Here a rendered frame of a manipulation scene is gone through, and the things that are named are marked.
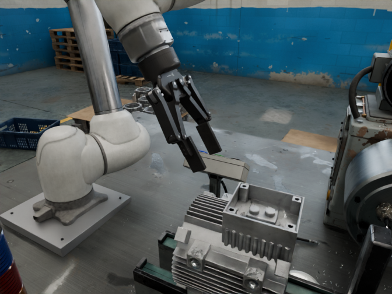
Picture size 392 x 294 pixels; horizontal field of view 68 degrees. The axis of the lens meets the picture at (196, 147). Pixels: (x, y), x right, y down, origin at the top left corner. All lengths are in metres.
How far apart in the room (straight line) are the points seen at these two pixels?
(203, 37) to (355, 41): 2.99
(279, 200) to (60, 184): 0.67
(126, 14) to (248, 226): 0.41
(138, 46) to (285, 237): 0.40
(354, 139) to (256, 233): 0.50
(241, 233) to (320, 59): 5.71
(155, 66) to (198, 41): 6.34
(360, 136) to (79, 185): 0.85
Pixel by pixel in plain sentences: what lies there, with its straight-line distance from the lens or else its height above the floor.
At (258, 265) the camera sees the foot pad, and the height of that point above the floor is 1.08.
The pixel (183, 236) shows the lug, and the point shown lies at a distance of 0.54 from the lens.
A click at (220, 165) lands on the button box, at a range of 0.77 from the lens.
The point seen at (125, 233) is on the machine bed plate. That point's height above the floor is 0.80.
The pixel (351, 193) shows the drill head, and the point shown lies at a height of 1.07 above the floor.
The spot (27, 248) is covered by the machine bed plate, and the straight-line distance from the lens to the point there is 1.04.
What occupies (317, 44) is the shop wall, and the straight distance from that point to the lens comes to 6.09.
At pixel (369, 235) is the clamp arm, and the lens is 0.35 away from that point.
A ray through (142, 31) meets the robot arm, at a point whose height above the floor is 1.41.
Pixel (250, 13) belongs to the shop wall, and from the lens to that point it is 6.35.
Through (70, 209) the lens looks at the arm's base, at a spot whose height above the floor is 0.86.
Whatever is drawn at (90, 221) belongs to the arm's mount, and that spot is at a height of 0.83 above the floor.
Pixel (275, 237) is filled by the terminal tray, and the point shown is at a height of 1.13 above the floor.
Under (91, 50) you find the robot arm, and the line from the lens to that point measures 1.06.
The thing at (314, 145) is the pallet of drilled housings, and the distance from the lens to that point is 3.18.
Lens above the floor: 1.46
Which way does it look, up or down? 27 degrees down
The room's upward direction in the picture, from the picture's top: straight up
